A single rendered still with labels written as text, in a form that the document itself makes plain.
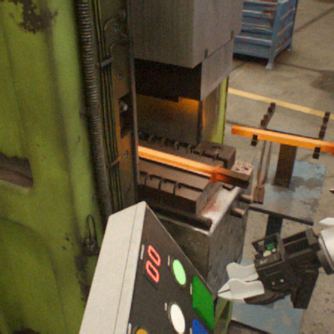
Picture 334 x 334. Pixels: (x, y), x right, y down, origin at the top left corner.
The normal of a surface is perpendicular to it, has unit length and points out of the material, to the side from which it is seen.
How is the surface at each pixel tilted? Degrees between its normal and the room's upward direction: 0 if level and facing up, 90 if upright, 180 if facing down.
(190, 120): 90
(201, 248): 90
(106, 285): 30
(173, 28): 90
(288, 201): 0
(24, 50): 89
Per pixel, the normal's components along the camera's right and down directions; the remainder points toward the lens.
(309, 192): 0.00, -0.83
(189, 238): -0.47, 0.49
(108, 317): -0.51, -0.73
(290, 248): -0.05, 0.55
